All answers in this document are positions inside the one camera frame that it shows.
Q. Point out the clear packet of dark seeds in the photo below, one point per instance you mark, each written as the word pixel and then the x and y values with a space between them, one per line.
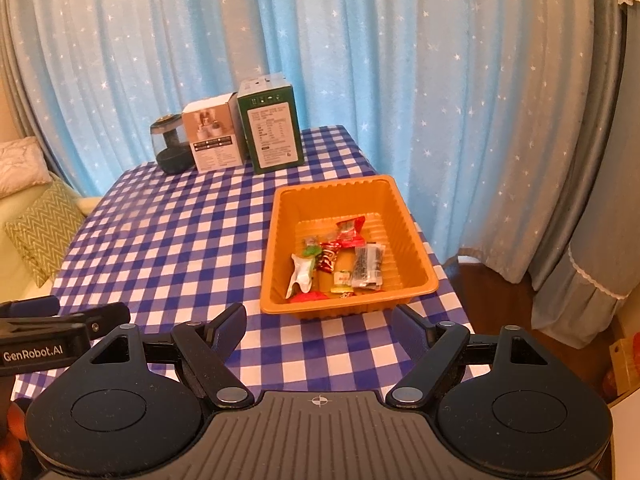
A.
pixel 368 265

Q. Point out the green carton box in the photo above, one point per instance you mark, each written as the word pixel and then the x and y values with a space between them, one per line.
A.
pixel 272 130

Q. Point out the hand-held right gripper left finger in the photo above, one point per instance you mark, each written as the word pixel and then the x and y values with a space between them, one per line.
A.
pixel 230 325

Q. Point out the light green sofa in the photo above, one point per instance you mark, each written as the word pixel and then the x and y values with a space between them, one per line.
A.
pixel 12 270

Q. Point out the beige pillow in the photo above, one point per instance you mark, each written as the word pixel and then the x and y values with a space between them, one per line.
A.
pixel 20 165

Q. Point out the orange plastic tray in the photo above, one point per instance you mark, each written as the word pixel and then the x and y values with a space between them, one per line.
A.
pixel 400 240

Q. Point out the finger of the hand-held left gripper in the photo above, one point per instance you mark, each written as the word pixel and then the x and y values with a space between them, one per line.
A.
pixel 110 317
pixel 27 306

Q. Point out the red twist-wrapped candy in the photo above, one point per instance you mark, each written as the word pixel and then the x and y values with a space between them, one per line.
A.
pixel 327 256

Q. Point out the blue star curtain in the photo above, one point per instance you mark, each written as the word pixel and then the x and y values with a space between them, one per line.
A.
pixel 375 60

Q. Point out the grey lace-trimmed curtain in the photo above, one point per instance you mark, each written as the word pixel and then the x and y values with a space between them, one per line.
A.
pixel 575 310

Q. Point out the yellow and green candy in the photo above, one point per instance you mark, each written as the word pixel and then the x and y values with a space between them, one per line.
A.
pixel 342 280

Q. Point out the green zigzag pillow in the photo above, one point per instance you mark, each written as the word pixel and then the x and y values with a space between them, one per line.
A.
pixel 45 230

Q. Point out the plain red snack packet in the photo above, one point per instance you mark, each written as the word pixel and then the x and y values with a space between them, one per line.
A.
pixel 307 297

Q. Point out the white and green snack packet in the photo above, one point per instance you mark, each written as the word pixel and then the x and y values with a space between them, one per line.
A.
pixel 300 273

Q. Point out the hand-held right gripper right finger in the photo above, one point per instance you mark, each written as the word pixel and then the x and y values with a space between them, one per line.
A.
pixel 412 328

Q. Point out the blue checked tablecloth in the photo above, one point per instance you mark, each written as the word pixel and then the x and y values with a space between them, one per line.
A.
pixel 175 240

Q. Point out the red printed snack packet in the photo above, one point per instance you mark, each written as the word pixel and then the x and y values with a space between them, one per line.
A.
pixel 350 228

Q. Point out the small green candy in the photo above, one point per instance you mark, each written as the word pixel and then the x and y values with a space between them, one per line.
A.
pixel 310 249

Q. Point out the person's left hand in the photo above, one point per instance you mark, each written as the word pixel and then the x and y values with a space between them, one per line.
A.
pixel 15 425

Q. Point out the dark round humidifier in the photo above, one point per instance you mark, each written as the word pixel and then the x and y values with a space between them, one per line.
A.
pixel 172 150

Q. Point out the white product box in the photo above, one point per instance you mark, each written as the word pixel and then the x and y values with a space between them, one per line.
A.
pixel 215 135

